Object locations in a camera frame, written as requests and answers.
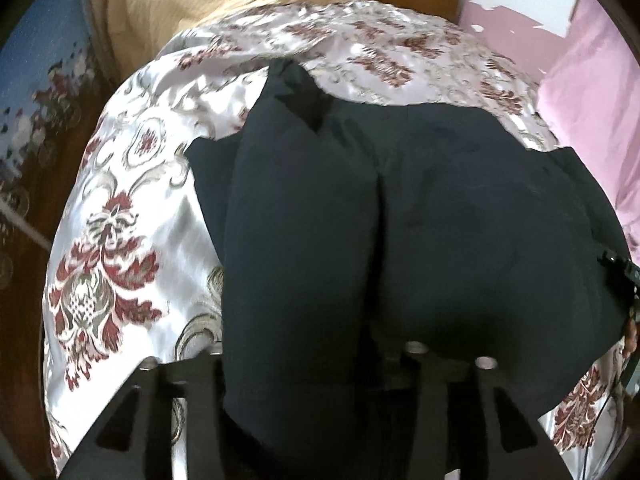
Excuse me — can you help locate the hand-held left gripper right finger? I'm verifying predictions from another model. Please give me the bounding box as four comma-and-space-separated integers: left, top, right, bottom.
387, 341, 580, 480

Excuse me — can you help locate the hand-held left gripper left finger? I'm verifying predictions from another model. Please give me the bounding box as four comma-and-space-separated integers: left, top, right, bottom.
59, 351, 243, 480

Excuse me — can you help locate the dark navy garment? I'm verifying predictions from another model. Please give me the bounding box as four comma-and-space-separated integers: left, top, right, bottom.
184, 57, 632, 480

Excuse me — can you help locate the person's right hand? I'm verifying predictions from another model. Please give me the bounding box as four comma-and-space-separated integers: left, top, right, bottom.
621, 319, 640, 362

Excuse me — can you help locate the floral satin bedspread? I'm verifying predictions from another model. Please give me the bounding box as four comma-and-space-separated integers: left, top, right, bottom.
42, 0, 636, 480

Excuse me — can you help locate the pink cloth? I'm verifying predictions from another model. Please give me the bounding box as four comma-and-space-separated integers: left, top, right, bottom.
537, 0, 640, 281

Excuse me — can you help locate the blue floral rug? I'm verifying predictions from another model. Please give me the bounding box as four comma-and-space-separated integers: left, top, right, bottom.
0, 0, 123, 311

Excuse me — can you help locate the white cable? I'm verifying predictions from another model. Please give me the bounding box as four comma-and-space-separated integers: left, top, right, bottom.
0, 197, 53, 253

